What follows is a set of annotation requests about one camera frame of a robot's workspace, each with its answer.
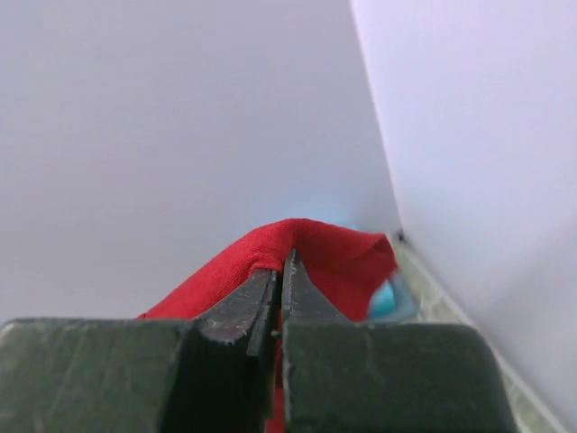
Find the red t shirt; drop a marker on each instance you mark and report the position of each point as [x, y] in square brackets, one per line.
[324, 377]

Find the light turquoise folded shirt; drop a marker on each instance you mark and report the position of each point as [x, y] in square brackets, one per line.
[382, 302]

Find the grey blue folded shirt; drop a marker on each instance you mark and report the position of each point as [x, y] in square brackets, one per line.
[407, 306]

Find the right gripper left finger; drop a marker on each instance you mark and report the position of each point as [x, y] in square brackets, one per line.
[241, 324]

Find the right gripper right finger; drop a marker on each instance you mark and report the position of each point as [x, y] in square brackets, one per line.
[301, 299]

